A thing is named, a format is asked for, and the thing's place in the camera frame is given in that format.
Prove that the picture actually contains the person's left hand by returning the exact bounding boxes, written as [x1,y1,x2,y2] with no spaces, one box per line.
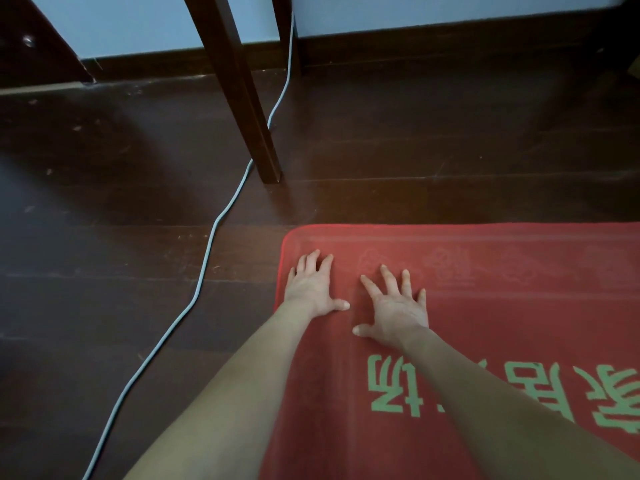
[283,249,351,318]

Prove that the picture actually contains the person's right hand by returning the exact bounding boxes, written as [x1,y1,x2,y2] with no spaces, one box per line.
[352,264,431,353]

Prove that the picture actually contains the red doormat gold lettering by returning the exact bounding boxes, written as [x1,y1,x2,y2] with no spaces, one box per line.
[259,222,640,480]

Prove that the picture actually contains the person's left forearm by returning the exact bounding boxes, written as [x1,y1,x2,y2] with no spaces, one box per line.
[122,299,316,480]

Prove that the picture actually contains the person's right forearm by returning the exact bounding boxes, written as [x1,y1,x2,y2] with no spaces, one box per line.
[399,328,640,480]

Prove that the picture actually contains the dark wooden furniture panel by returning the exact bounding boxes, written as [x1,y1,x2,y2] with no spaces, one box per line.
[0,0,97,91]

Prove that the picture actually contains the white cable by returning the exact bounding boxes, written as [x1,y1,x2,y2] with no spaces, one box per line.
[81,9,296,480]

